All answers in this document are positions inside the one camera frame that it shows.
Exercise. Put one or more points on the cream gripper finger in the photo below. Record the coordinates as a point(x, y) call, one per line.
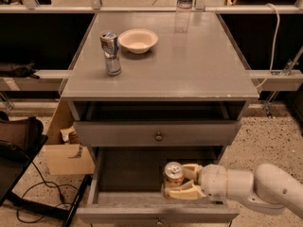
point(192, 171)
point(188, 191)

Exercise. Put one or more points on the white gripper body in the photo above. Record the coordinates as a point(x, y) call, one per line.
point(213, 179)

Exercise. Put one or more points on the orange soda can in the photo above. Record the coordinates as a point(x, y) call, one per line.
point(173, 175)

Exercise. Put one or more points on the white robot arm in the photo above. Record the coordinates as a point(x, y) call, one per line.
point(269, 190)

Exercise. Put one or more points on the grey open middle drawer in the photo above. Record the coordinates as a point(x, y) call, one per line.
point(127, 188)

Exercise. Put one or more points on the grey top drawer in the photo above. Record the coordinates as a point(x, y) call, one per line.
point(157, 133)

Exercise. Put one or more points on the grey drawer cabinet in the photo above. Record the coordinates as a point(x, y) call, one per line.
point(192, 76)

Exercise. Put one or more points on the silver blue energy drink can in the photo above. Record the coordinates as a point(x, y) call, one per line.
point(109, 45)

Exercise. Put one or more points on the cardboard box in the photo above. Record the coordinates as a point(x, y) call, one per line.
point(64, 154)

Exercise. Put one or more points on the white paper bowl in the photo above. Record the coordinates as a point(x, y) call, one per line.
point(138, 41)

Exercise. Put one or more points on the black chair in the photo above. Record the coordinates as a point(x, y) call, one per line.
point(20, 142)

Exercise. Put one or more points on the clear plastic water bottle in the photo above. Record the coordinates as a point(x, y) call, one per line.
point(182, 15)

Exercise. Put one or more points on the dark cloth on rail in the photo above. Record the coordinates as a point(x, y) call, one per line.
point(18, 70)

